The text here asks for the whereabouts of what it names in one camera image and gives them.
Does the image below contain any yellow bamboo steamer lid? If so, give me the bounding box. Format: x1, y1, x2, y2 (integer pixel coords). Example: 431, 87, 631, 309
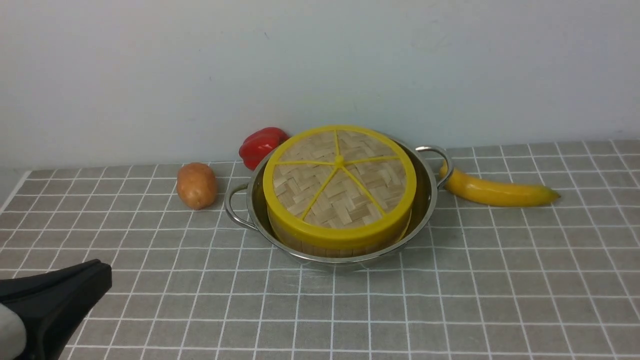
262, 125, 418, 242

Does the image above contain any yellow bamboo steamer basket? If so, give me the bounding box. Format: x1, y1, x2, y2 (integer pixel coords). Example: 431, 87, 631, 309
267, 210, 412, 258

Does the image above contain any stainless steel pot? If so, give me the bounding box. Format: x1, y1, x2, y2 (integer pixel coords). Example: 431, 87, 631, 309
223, 139, 453, 272

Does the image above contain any red bell pepper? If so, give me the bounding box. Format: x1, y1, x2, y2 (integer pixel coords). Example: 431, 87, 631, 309
238, 127, 290, 171

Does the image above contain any brown potato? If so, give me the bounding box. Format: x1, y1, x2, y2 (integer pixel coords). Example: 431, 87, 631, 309
176, 162, 218, 211

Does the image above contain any yellow banana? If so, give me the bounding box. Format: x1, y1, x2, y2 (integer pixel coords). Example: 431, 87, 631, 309
445, 168, 562, 208

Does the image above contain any grey checkered table cloth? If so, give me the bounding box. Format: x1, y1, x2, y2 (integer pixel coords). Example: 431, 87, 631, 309
0, 139, 640, 360

